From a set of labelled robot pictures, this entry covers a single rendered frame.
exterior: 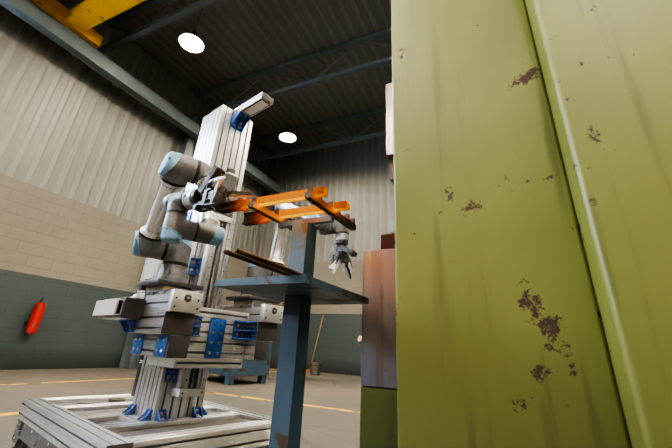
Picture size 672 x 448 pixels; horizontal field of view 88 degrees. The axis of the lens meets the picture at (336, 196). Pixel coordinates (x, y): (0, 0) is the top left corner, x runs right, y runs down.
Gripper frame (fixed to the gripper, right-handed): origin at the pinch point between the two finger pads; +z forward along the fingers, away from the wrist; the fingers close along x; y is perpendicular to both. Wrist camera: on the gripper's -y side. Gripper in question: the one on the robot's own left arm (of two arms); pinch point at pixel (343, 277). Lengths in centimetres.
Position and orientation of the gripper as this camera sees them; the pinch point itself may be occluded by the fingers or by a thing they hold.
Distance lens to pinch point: 195.3
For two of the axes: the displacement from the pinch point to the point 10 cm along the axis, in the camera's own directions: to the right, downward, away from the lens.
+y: -7.7, 2.2, 6.0
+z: -0.5, 9.1, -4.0
